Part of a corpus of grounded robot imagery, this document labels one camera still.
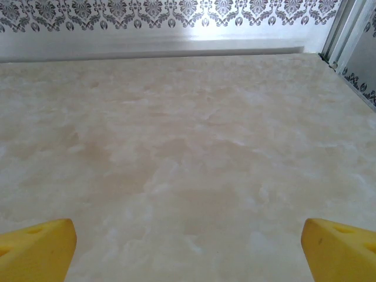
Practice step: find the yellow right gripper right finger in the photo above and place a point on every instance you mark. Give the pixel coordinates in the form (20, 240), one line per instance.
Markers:
(343, 255)

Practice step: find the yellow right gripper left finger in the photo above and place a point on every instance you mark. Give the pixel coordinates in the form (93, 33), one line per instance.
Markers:
(32, 252)

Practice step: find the aluminium side rail by right arm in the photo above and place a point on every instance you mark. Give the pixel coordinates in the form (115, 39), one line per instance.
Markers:
(359, 91)

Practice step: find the aluminium corner post by right arm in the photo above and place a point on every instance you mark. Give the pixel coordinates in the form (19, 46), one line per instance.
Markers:
(337, 26)

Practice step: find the aluminium rail along patterned wall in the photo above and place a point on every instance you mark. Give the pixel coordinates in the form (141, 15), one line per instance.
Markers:
(147, 50)

